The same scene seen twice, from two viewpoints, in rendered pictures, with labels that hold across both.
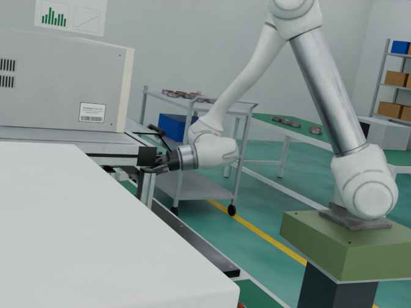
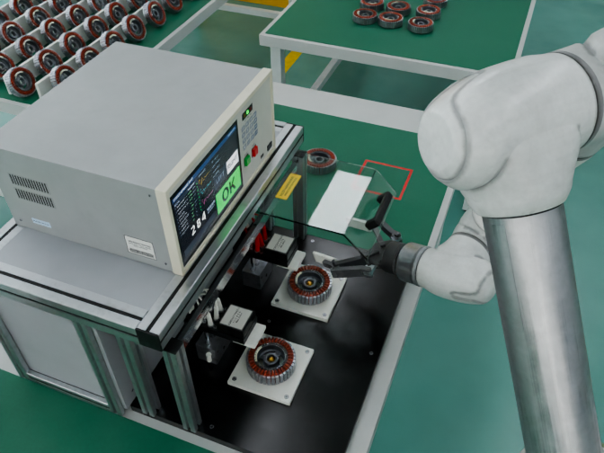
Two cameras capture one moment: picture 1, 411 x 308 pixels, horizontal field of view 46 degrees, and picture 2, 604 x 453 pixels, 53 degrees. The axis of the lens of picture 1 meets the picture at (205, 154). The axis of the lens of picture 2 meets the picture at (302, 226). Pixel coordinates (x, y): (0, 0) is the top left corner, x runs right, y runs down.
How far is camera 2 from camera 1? 122 cm
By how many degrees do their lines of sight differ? 56
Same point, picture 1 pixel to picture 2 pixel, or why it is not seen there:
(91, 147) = (84, 313)
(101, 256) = not seen: outside the picture
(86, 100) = (129, 234)
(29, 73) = (62, 197)
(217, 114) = not seen: hidden behind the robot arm
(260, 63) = not seen: hidden behind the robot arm
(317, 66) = (501, 291)
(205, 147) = (430, 268)
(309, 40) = (495, 236)
